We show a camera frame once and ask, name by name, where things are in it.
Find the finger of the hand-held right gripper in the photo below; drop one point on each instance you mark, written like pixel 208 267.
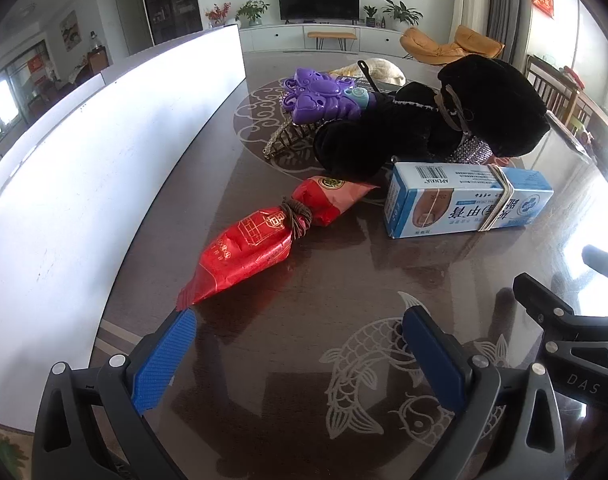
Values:
pixel 606 262
pixel 539 300

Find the black flat device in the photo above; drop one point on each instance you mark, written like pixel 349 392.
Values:
pixel 569 135

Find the orange lounge chair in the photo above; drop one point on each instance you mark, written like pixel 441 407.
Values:
pixel 434 50

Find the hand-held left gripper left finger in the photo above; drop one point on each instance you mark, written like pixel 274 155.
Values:
pixel 163 360

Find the wooden dining chair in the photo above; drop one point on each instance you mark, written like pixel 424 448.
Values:
pixel 546 85
pixel 97 62

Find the black plush toy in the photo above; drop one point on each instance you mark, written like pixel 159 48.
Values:
pixel 484 95

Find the black television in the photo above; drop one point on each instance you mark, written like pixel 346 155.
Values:
pixel 319 2

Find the white television cabinet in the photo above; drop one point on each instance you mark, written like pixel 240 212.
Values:
pixel 284 37

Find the grey curtain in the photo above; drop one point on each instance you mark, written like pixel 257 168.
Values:
pixel 506 0

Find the red door poster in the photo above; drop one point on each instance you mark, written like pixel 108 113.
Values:
pixel 35 65

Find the metal hair claw clip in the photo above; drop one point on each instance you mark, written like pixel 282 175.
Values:
pixel 284 140

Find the white cardboard box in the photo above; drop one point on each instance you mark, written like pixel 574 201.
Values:
pixel 108 160

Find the wooden bench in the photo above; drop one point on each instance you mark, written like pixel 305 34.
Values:
pixel 331 35

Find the floral sofa blanket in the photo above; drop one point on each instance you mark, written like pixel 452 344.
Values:
pixel 1 452

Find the white door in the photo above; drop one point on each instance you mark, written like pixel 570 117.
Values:
pixel 131 20

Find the purple plastic toy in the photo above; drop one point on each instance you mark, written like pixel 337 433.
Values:
pixel 319 95

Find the wall painting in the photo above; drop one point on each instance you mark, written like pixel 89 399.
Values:
pixel 68 27

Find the dark display cabinet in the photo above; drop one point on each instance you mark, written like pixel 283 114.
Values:
pixel 168 0

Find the glass jar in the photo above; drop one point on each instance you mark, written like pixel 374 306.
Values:
pixel 93 40

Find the red flower arrangement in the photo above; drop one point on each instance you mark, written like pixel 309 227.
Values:
pixel 216 12

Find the black sequined pouch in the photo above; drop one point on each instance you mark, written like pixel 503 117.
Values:
pixel 471 152

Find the small potted plant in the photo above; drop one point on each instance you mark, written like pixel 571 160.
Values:
pixel 370 11

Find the blue white medicine box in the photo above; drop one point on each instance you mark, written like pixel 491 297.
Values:
pixel 434 205

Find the cream knitted glove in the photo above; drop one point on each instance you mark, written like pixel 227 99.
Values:
pixel 384 67

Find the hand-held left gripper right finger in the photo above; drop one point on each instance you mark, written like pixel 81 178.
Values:
pixel 434 360

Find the large leafy potted plant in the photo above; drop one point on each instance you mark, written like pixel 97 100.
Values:
pixel 401 10

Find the red snack packet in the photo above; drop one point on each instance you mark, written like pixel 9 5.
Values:
pixel 244 250

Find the bushy green potted plant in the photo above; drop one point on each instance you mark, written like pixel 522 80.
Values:
pixel 254 10

